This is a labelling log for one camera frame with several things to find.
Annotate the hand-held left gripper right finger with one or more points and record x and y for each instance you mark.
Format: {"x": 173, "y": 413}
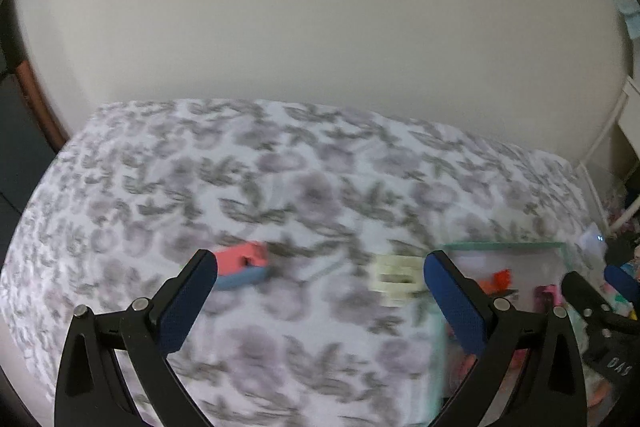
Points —
{"x": 452, "y": 302}

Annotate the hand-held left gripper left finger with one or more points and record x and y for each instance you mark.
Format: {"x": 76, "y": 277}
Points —
{"x": 187, "y": 302}

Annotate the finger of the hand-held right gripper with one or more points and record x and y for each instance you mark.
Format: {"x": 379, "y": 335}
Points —
{"x": 621, "y": 283}
{"x": 582, "y": 289}

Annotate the pink smartwatch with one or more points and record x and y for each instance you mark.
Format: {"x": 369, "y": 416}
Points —
{"x": 547, "y": 294}

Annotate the small orange box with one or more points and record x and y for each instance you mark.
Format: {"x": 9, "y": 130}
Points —
{"x": 500, "y": 279}

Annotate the teal cardboard box tray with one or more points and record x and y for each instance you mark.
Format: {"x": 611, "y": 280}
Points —
{"x": 530, "y": 267}

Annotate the white power strip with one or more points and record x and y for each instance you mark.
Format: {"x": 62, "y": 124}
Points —
{"x": 592, "y": 243}

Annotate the cream plastic clip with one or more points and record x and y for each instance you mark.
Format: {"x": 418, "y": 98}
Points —
{"x": 395, "y": 279}

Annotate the coral and blue toy gun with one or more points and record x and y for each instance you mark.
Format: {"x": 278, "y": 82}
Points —
{"x": 240, "y": 259}

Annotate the grey floral blanket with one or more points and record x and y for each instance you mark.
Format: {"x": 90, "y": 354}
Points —
{"x": 300, "y": 187}

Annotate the white lattice bookshelf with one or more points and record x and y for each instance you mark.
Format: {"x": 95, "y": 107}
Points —
{"x": 627, "y": 107}

